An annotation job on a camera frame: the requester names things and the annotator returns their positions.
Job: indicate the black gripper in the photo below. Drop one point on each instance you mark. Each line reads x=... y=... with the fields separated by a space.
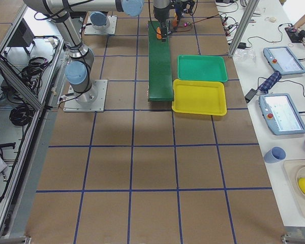
x=160 y=16

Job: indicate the plain orange cylinder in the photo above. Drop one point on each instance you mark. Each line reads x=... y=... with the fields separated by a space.
x=158 y=33

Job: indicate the orange 4680 cylinder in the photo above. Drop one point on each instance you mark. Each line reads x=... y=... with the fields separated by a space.
x=176 y=19

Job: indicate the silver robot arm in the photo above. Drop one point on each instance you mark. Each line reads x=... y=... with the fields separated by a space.
x=81 y=55
x=161 y=8

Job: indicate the green conveyor belt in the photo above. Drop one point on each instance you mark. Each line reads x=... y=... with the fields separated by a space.
x=159 y=64

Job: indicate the green plastic tray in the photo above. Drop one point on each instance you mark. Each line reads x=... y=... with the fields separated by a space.
x=201 y=68

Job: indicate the yellow plastic tray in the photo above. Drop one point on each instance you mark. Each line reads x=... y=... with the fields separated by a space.
x=199 y=97

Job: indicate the black power adapter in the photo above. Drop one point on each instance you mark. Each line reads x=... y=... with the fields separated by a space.
x=250 y=94

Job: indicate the folded blue umbrella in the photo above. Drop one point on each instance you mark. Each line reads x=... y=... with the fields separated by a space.
x=269 y=82

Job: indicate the upper teach pendant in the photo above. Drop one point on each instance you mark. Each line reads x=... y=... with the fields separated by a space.
x=282 y=59

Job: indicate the teach pendant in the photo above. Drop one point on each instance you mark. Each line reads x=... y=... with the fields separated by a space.
x=282 y=59
x=280 y=114

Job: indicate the lower teach pendant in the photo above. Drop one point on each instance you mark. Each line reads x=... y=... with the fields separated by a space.
x=280 y=114

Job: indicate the blue plastic cup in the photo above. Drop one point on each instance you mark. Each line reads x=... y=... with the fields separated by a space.
x=276 y=154

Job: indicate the beige tray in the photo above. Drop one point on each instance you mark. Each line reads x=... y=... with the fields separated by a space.
x=294 y=170

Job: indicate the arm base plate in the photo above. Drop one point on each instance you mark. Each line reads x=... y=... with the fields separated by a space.
x=90 y=101
x=100 y=25

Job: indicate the aluminium frame post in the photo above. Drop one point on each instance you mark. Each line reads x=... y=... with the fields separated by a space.
x=245 y=19

